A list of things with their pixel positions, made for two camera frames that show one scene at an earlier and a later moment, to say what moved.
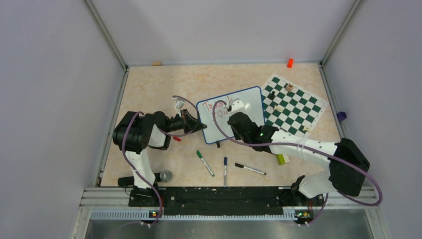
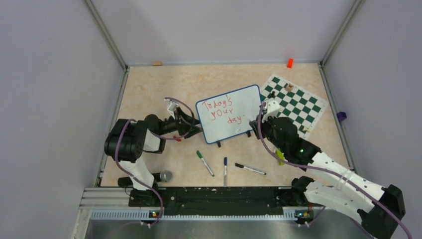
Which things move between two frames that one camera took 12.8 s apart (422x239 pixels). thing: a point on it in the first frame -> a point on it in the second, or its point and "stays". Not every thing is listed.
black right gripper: (236, 135) -> (255, 123)
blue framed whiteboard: (214, 114) stays
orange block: (290, 62) stays
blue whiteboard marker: (225, 174) stays
